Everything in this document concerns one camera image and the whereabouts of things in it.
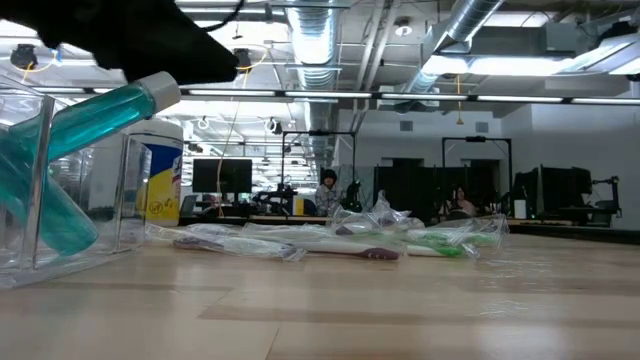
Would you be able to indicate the yellow container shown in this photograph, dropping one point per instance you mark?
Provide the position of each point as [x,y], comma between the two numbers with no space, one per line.
[299,206]

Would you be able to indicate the silver ventilation duct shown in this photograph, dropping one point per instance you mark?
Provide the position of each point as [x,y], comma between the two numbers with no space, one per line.
[312,40]
[465,20]

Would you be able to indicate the long ceiling light bar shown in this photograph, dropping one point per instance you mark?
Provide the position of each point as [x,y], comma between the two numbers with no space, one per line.
[325,94]

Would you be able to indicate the clear acrylic organizer box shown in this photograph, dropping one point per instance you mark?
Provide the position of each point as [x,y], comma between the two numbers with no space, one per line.
[125,200]

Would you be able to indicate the teal mouthwash bottle white cap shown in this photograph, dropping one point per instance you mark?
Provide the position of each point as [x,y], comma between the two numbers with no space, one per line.
[60,225]
[100,120]

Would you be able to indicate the black computer monitor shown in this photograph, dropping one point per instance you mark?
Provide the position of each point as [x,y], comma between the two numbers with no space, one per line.
[222,175]

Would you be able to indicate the black ceiling-mounted device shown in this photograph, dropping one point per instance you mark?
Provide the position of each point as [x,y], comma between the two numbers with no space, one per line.
[22,56]
[244,59]

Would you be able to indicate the black station frame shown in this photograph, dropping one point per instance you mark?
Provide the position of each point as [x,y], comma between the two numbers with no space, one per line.
[320,133]
[475,139]

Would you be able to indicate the black partition wall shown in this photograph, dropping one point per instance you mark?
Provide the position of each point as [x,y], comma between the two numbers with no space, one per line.
[410,182]

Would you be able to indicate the disinfecting wipes canister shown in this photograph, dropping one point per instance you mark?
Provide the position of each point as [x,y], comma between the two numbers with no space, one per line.
[167,175]

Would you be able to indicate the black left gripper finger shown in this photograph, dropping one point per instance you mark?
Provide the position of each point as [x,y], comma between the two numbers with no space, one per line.
[165,45]

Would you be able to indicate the person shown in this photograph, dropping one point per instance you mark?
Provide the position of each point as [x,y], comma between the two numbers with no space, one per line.
[460,205]
[327,195]

